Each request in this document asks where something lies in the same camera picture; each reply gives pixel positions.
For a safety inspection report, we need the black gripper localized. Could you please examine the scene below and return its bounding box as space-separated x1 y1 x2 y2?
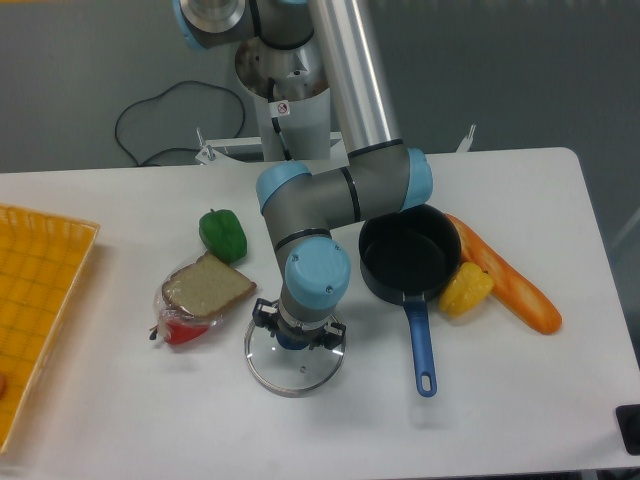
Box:
252 298 346 350

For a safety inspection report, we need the glass lid blue knob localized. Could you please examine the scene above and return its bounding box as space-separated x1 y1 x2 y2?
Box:
244 321 346 398

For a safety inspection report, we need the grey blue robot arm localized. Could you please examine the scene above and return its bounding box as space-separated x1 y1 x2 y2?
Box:
173 1 432 349

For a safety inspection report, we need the wrapped bread slice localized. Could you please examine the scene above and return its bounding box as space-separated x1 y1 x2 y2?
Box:
156 253 257 327

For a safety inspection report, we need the green bell pepper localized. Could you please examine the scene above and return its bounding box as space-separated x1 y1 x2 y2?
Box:
198 209 248 264

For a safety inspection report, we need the red bell pepper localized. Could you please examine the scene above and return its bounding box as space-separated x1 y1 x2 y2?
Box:
149 316 210 346

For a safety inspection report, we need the dark blue saucepan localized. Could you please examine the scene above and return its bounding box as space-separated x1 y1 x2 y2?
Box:
358 204 461 398

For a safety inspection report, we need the yellow bell pepper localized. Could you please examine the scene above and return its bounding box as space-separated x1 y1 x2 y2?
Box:
438 262 495 317

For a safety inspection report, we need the orange baguette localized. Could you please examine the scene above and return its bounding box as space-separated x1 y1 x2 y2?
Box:
447 214 562 335

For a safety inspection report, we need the yellow plastic basket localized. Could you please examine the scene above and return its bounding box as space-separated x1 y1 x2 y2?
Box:
1 204 100 452

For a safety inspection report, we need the black object table corner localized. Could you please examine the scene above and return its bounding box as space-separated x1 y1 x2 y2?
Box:
615 404 640 456

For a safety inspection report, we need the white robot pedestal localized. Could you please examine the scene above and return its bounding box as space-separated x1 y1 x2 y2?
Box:
194 37 349 166

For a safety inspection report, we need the white table bracket right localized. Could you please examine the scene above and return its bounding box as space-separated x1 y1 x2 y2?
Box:
456 124 476 153

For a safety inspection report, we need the black cable on floor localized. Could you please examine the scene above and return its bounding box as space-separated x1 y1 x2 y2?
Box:
114 80 247 168

